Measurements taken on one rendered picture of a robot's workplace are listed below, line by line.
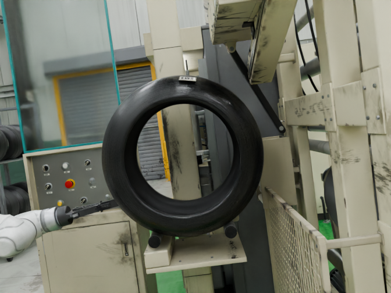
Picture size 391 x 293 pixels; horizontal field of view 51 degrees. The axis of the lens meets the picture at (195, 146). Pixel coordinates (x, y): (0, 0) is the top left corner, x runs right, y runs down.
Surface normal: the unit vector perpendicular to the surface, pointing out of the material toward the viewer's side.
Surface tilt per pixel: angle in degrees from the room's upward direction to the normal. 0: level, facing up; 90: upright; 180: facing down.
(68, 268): 90
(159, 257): 90
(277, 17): 162
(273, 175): 90
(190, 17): 90
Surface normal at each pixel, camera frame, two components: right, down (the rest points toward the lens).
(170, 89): -0.04, -0.13
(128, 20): -0.12, 0.07
